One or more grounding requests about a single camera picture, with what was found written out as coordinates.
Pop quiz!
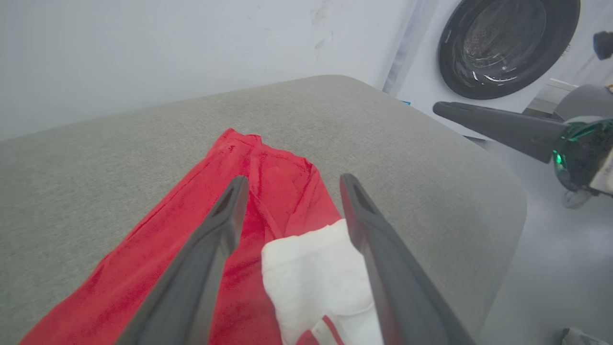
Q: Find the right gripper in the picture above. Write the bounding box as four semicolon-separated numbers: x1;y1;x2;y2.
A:
432;101;613;197

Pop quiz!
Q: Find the red and white basketball jersey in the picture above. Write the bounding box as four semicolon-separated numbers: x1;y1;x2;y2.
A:
19;128;384;345

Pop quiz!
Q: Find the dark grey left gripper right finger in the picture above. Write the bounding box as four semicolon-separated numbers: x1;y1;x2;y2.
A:
340;173;475;345

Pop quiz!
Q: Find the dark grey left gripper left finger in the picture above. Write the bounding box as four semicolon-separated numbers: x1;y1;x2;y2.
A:
115;176;250;345

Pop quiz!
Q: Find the dark round washing machine door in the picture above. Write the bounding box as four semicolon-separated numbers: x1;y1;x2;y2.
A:
438;0;581;101

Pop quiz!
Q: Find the white washing machine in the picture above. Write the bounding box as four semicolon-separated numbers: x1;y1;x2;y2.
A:
383;0;613;140

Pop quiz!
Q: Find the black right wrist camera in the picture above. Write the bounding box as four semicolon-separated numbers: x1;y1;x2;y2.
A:
593;31;613;61

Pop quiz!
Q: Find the grey fabric table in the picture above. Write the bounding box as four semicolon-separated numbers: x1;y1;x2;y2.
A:
0;74;527;345

